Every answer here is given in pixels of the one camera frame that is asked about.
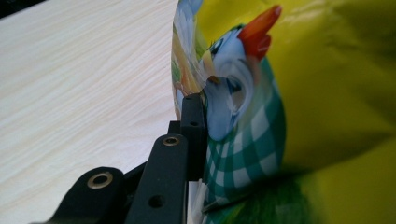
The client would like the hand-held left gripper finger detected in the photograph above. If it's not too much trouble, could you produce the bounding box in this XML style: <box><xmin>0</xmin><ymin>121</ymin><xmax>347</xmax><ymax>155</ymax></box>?
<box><xmin>179</xmin><ymin>92</ymin><xmax>209</xmax><ymax>182</ymax></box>

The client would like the yellow spout pouch green cap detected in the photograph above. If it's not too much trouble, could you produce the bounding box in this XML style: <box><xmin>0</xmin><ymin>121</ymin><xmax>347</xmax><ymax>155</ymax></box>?
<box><xmin>170</xmin><ymin>0</ymin><xmax>396</xmax><ymax>224</ymax></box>

